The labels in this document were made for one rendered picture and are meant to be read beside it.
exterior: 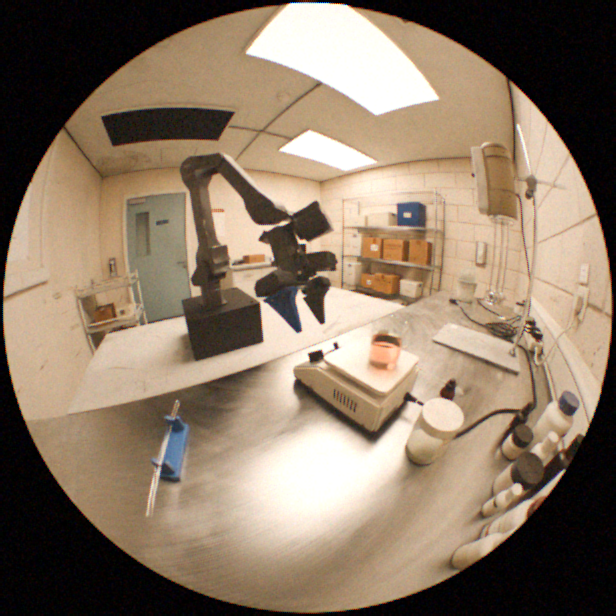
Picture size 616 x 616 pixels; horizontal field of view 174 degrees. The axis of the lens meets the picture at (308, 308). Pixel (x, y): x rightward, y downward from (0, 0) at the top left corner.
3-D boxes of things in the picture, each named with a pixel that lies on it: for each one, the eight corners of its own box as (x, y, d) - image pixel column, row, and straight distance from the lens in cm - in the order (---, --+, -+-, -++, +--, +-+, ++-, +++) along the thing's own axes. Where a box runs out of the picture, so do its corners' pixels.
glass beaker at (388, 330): (357, 362, 32) (363, 313, 28) (383, 354, 35) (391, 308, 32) (381, 384, 28) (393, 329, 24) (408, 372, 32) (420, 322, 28)
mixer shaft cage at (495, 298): (483, 302, 65) (491, 214, 65) (484, 299, 71) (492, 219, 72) (503, 308, 65) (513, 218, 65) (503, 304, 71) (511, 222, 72)
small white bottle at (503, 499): (496, 505, 35) (525, 483, 31) (490, 520, 34) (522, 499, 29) (484, 500, 34) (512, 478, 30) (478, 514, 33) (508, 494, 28)
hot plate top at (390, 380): (320, 361, 32) (320, 356, 32) (365, 339, 40) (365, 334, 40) (384, 399, 27) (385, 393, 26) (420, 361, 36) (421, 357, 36)
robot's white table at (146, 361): (178, 463, 148) (106, 333, 95) (327, 399, 166) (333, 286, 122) (202, 531, 127) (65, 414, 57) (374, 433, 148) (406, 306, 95)
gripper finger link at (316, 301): (300, 297, 43) (323, 287, 41) (308, 297, 46) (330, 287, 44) (310, 328, 43) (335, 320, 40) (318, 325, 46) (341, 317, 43)
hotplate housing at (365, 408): (291, 378, 42) (289, 344, 37) (336, 356, 49) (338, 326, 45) (383, 446, 32) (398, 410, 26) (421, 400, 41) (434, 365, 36)
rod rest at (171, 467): (172, 426, 38) (163, 411, 35) (190, 427, 36) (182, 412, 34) (159, 478, 33) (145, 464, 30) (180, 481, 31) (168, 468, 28)
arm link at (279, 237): (252, 231, 43) (289, 208, 40) (267, 238, 48) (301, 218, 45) (260, 260, 40) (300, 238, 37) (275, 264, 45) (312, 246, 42)
